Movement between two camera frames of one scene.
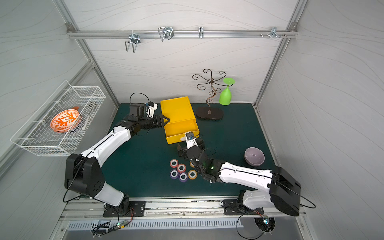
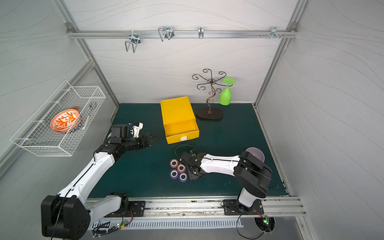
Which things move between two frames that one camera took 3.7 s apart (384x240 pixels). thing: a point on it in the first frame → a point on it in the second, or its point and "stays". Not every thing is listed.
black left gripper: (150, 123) → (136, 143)
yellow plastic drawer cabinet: (182, 119) stays
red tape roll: (174, 163) stays
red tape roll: (181, 168) stays
